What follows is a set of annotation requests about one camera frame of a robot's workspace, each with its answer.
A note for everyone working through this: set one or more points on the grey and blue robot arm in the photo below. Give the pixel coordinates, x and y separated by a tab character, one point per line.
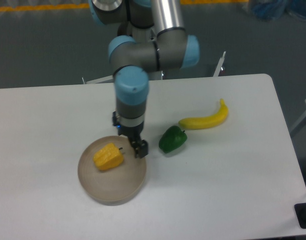
173	48

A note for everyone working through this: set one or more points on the yellow toy banana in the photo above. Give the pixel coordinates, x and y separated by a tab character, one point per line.
206	122

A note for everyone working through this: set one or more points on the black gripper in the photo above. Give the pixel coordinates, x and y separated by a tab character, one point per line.
140	146

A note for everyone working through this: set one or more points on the blue plastic bags in background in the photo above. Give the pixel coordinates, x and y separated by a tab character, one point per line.
270	10

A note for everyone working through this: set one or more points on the beige round plate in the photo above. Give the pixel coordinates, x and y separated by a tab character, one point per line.
113	186

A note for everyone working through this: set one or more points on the black device at table edge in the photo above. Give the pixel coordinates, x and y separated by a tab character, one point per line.
300	210

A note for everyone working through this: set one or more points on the yellow toy bell pepper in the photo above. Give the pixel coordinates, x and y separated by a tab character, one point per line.
108	157

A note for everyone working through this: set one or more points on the white metal frame bracket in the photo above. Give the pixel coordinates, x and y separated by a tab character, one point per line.
220	65

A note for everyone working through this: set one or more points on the green toy bell pepper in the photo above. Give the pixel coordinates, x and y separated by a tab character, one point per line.
172	139

